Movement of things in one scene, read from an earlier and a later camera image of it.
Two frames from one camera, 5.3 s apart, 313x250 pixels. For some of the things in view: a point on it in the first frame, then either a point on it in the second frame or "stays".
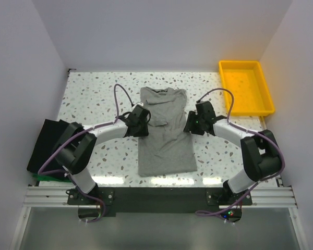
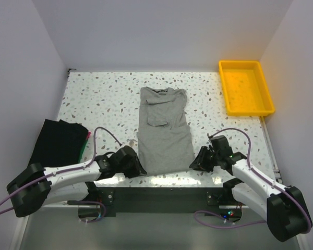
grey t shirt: x=168 y=147 stays
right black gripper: x=189 y=126 to x=199 y=163
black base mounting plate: x=159 y=200 stays
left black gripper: x=144 y=132 to x=137 y=170
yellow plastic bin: x=247 y=80 stays
